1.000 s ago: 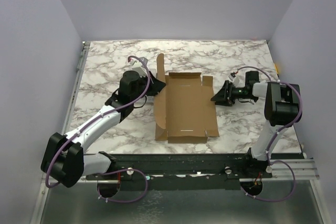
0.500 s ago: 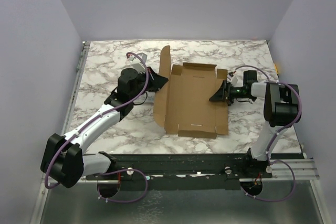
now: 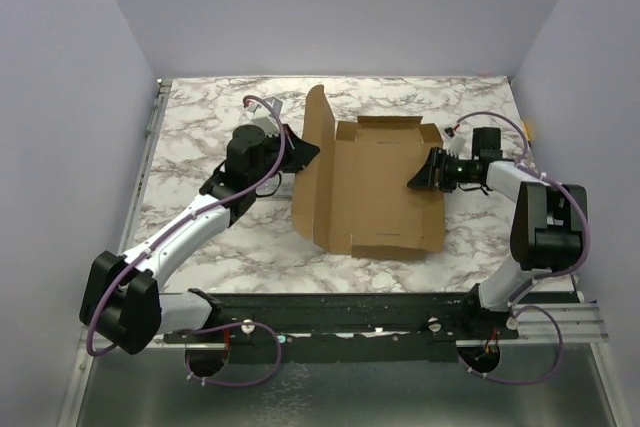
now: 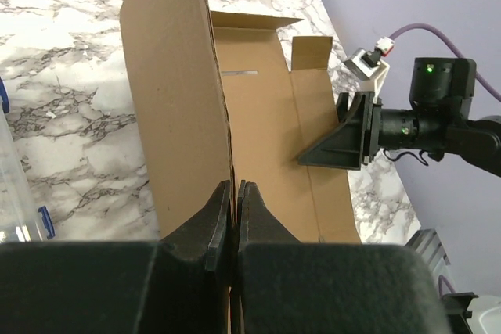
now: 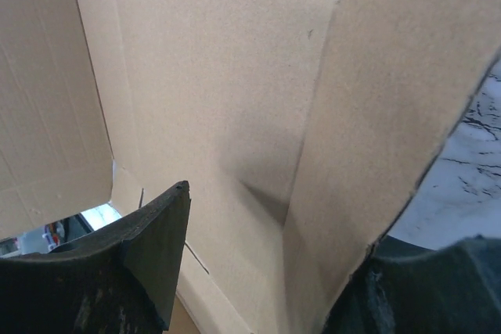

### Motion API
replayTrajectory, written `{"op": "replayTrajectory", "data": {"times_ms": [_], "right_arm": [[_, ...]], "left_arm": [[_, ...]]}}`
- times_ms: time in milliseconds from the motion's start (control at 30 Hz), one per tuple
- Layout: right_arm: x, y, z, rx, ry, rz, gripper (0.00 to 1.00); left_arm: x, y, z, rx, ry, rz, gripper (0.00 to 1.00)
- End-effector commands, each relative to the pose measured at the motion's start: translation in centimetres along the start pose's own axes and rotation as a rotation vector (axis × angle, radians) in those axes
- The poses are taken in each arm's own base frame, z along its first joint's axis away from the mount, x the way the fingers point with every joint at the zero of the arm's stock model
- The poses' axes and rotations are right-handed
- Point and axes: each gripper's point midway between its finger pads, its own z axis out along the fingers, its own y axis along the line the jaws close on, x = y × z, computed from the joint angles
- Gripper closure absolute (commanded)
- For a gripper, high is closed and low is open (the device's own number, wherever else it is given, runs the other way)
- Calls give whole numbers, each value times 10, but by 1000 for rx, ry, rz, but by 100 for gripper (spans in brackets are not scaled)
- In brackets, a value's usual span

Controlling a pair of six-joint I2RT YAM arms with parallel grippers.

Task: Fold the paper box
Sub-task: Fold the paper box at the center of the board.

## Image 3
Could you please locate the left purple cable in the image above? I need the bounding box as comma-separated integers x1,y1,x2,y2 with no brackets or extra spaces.
85,95,296,389

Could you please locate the brown cardboard box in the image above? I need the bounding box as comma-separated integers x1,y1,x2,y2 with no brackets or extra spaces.
291,85,446,260

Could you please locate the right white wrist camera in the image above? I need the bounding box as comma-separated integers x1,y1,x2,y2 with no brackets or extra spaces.
444,124,466,157

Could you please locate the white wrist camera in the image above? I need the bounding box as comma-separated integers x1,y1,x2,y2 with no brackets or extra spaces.
444,124,466,157
246,97,283,137

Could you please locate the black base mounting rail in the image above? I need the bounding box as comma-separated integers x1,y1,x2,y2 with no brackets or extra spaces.
164,291,521,366

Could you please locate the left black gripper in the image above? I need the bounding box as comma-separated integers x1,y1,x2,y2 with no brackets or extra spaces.
250,124,320,188

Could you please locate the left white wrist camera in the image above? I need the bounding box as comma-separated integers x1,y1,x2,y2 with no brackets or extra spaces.
246,97,283,137

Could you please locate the clear plastic screw organizer box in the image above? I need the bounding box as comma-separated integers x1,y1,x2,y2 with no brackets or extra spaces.
257,174,294,199

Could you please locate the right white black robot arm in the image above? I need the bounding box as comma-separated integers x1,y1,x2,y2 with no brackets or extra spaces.
407,127,591,338

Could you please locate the aluminium extrusion frame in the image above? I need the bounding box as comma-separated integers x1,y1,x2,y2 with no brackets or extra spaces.
54,77,174,427

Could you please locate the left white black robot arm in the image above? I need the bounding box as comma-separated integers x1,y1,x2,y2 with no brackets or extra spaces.
79,125,320,354

